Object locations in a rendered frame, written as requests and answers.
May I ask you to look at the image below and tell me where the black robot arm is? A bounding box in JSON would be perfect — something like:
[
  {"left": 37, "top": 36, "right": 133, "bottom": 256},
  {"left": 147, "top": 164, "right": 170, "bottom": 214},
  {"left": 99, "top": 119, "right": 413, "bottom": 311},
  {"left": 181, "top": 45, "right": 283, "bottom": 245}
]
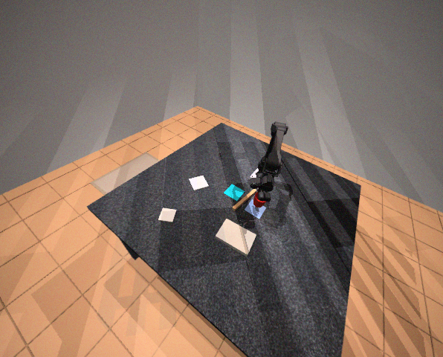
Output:
[{"left": 250, "top": 121, "right": 288, "bottom": 192}]

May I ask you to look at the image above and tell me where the dark red cup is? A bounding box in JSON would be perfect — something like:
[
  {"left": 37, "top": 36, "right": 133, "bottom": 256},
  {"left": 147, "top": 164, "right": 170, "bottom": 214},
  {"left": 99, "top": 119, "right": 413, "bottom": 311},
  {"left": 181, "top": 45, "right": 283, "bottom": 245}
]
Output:
[{"left": 253, "top": 192, "right": 266, "bottom": 208}]

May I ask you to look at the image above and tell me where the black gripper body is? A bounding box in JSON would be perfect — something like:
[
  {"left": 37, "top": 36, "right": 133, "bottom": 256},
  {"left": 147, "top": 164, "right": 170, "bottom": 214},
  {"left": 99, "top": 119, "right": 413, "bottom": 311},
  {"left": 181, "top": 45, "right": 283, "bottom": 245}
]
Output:
[{"left": 256, "top": 173, "right": 271, "bottom": 202}]

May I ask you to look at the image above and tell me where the tan wooden bar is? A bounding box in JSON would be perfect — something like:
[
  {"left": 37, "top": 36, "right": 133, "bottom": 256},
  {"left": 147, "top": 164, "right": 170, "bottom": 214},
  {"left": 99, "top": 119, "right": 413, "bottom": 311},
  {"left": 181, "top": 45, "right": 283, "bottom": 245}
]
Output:
[{"left": 232, "top": 189, "right": 256, "bottom": 211}]

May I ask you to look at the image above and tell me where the beige rectangular block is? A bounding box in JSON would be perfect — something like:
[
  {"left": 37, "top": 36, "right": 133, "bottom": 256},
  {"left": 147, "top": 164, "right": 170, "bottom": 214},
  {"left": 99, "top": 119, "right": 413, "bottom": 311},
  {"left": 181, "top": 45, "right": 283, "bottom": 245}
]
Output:
[{"left": 215, "top": 219, "right": 256, "bottom": 256}]

